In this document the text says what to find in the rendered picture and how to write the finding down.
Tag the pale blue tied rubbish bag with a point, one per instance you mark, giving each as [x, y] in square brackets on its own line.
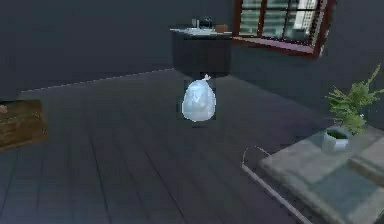
[198, 101]

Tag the dark cabinet with pale top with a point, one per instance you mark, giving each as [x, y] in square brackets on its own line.
[201, 53]

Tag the brown bread loaf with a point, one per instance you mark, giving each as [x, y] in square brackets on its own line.
[221, 28]

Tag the dark appliance on cabinet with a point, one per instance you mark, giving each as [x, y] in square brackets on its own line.
[202, 22]

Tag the red framed window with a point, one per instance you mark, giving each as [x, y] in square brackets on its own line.
[283, 23]

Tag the green house plant white pot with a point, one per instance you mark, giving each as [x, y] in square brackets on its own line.
[350, 106]

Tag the brown wooden chest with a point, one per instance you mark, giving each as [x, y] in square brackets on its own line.
[21, 125]

